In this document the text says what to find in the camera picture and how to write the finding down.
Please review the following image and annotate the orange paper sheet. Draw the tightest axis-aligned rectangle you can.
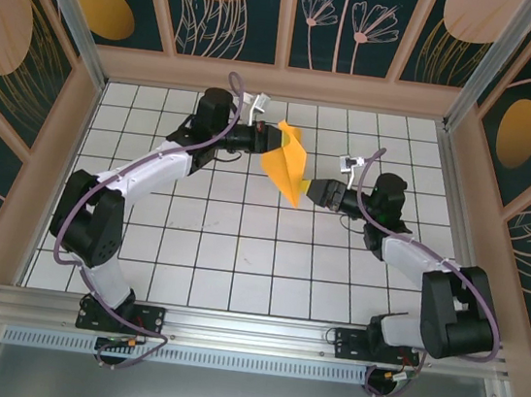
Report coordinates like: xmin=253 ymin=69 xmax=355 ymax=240
xmin=254 ymin=116 xmax=321 ymax=212

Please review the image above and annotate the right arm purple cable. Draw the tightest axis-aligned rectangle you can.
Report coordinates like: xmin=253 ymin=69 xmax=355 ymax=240
xmin=320 ymin=144 xmax=528 ymax=397

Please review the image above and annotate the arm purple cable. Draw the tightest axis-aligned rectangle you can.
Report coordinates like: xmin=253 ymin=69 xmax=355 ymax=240
xmin=38 ymin=50 xmax=256 ymax=384
xmin=320 ymin=144 xmax=528 ymax=397

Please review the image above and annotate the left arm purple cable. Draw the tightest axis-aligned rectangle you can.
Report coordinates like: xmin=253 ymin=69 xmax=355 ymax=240
xmin=38 ymin=50 xmax=256 ymax=384

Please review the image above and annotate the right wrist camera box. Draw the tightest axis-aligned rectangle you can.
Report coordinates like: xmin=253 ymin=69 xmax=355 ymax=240
xmin=334 ymin=152 xmax=366 ymax=192

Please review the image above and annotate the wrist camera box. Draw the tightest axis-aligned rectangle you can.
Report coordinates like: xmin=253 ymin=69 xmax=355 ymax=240
xmin=334 ymin=152 xmax=366 ymax=192
xmin=239 ymin=89 xmax=272 ymax=129

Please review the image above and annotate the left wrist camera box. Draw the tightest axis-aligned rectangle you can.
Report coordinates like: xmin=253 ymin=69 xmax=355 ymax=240
xmin=239 ymin=89 xmax=272 ymax=129

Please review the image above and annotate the aluminium side rail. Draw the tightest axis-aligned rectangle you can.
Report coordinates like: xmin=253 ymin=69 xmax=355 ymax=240
xmin=411 ymin=120 xmax=518 ymax=345

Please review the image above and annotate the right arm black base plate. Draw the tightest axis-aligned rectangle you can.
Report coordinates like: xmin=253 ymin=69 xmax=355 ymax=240
xmin=330 ymin=325 xmax=424 ymax=372

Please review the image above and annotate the aluminium mounting rail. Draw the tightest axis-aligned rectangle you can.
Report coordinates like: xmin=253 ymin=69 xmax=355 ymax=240
xmin=0 ymin=275 xmax=519 ymax=388

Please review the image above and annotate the aluminium frame post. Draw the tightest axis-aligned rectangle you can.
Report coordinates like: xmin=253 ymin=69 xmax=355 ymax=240
xmin=7 ymin=0 xmax=120 ymax=90
xmin=442 ymin=0 xmax=531 ymax=143

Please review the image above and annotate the slotted grey cable duct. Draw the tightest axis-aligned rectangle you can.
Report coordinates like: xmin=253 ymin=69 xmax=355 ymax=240
xmin=1 ymin=322 xmax=371 ymax=389

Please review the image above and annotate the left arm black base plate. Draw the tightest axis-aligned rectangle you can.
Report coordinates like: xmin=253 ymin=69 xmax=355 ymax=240
xmin=74 ymin=294 xmax=169 ymax=341

